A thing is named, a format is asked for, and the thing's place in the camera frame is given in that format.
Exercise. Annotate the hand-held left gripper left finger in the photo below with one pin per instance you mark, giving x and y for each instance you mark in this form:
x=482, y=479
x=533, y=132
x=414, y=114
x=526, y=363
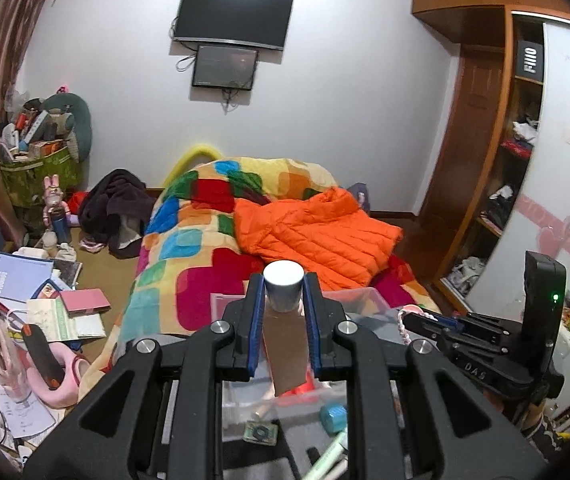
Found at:
x=257, y=322

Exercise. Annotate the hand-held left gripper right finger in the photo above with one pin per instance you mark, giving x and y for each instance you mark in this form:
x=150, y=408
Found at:
x=312, y=322

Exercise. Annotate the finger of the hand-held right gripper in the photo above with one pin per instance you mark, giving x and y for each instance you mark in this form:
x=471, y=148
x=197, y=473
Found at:
x=490, y=321
x=427, y=327

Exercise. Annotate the brown bottle with white cap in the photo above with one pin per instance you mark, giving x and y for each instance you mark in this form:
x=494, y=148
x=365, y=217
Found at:
x=285, y=350

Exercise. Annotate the clear plastic storage box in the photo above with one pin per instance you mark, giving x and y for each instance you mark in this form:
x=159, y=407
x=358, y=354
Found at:
x=365, y=301

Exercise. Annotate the person's right hand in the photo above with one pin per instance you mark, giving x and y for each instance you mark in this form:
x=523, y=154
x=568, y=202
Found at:
x=532, y=414

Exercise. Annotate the red packet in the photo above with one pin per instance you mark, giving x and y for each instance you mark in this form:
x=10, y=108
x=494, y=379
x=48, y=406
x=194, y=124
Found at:
x=305, y=391

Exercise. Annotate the orange down jacket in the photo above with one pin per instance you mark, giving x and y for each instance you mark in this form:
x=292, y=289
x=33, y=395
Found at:
x=315, y=235

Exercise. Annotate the white wooden stick tool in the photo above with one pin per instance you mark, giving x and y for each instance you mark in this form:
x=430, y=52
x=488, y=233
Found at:
x=261, y=411

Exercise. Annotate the teal round jar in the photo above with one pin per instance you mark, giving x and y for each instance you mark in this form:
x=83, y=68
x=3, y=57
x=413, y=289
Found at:
x=334, y=417

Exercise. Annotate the colourful patchwork blanket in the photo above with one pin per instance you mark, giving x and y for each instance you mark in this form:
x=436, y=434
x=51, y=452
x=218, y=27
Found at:
x=190, y=240

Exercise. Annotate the black clothes on shelf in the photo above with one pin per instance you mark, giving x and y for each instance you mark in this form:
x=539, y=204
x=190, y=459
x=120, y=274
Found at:
x=500, y=207

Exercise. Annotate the small green black packet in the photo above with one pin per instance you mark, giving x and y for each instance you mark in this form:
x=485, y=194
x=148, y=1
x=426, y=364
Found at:
x=261, y=433

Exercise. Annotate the white sliding wardrobe door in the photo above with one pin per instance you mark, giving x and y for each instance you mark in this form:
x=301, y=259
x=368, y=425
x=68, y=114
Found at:
x=560, y=185

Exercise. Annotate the mint green tube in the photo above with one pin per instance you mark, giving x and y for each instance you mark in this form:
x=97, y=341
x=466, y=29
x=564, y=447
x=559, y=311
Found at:
x=330, y=455

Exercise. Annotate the red cloth on shelf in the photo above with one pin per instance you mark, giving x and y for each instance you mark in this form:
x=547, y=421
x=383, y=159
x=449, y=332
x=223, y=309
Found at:
x=517, y=149

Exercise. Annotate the pink flat box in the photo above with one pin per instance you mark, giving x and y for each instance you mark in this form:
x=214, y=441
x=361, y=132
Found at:
x=85, y=301

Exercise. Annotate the white clothes on shelf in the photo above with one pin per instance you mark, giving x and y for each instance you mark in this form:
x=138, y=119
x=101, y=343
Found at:
x=525, y=130

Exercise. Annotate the yellow foam tube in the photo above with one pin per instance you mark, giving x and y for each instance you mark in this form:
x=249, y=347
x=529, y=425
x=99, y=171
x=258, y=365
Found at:
x=200, y=150

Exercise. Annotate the dark clothes pile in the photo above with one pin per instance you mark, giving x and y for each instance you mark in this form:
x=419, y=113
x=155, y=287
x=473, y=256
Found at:
x=115, y=205

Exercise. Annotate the wooden wardrobe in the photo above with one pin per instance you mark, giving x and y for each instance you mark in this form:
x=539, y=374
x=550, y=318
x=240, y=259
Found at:
x=470, y=135

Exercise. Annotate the grey plush socks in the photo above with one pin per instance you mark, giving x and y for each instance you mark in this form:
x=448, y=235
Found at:
x=66, y=252

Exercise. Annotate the green white booklet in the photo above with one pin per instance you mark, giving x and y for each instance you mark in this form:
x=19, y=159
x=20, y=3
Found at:
x=52, y=320

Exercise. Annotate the dark blue bottle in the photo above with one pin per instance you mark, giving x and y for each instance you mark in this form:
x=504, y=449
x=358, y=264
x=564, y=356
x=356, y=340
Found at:
x=61, y=227

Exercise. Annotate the pink bunny toy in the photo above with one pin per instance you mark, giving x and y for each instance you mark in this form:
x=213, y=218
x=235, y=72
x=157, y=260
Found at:
x=55, y=197

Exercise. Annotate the light blue book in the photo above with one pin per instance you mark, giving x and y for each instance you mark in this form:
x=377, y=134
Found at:
x=15, y=272

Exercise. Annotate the black cardboard box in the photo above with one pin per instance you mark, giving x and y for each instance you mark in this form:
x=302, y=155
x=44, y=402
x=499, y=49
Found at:
x=530, y=60

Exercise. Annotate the pile of white papers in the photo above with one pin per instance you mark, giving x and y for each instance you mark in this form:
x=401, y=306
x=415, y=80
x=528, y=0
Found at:
x=20, y=415

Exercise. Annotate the grey green neck pillow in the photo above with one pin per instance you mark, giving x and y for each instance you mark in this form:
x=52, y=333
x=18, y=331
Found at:
x=82, y=130

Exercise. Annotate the green fabric storage bag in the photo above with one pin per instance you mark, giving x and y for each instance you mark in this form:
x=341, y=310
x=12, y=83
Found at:
x=40, y=177

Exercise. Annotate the brown striped curtain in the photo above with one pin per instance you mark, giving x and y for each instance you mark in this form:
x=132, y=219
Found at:
x=0, y=85

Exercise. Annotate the small black wall monitor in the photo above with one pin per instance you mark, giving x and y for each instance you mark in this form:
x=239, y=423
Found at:
x=225, y=66

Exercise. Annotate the black wall television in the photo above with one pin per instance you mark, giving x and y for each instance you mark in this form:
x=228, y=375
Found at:
x=232, y=15

